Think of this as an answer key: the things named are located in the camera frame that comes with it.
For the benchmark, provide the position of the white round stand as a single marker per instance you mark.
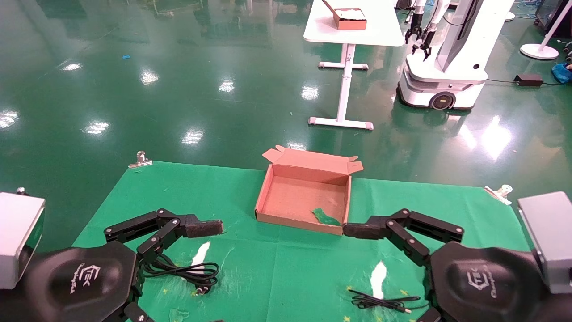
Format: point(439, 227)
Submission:
point(539, 51)

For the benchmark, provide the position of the open brown cardboard box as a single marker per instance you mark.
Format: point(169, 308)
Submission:
point(295, 197)

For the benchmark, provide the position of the white wheeled robot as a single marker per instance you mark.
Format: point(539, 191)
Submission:
point(460, 53)

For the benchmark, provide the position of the white desk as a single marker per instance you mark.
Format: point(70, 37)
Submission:
point(380, 27)

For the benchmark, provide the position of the small brown cardboard box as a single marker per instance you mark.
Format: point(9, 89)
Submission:
point(351, 23)

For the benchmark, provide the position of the metal binder clip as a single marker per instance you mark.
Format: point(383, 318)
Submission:
point(141, 160)
point(500, 193)

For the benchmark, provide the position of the small black robot gripper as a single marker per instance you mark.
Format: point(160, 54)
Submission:
point(425, 42)
point(413, 31)

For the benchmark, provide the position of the white packing material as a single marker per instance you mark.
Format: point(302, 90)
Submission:
point(351, 13)

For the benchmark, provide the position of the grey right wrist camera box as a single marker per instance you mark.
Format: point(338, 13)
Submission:
point(549, 237)

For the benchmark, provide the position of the green table cloth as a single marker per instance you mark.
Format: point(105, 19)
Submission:
point(277, 277)

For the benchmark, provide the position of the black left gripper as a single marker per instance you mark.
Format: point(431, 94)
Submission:
point(76, 286)

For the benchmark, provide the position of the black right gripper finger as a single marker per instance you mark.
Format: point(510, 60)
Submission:
point(362, 230)

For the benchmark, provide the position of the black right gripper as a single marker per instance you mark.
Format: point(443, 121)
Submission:
point(487, 286)

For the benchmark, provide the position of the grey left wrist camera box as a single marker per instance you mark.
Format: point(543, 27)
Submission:
point(15, 237)

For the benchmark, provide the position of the crumpled green plastic scrap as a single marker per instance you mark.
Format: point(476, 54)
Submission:
point(324, 217)

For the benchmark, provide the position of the black power adapter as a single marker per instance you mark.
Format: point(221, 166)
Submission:
point(528, 80)

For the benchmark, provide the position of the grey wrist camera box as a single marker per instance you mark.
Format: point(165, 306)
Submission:
point(549, 237)
point(15, 237)

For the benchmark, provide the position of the dark cabinet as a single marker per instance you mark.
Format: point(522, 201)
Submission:
point(547, 15)

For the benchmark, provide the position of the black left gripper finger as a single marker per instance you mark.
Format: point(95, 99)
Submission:
point(203, 228)

